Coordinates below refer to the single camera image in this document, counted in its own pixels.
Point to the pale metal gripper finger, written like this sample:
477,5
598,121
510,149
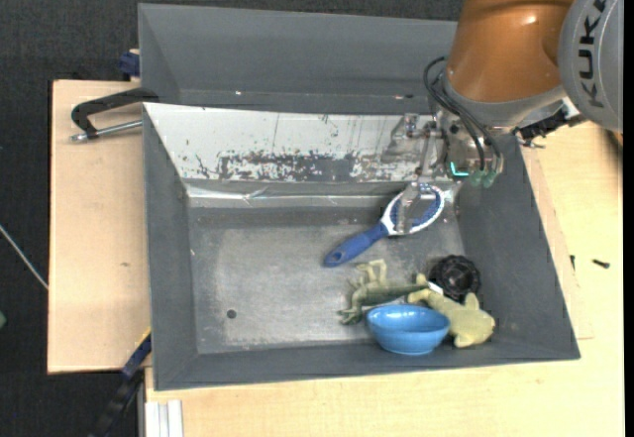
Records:
410,209
428,202

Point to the blue and white hairbrush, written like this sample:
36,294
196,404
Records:
356,244

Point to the black round knob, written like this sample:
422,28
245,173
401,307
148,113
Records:
454,276

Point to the green toy lizard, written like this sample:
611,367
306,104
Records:
379,292

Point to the blue bowl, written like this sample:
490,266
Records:
407,328

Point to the yellow-green plush toy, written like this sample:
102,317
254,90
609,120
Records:
465,318

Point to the grey metal bin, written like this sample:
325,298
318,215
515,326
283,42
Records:
277,286

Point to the small black screw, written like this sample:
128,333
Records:
601,264

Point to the black cylinder on white bracket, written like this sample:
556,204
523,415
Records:
542,125

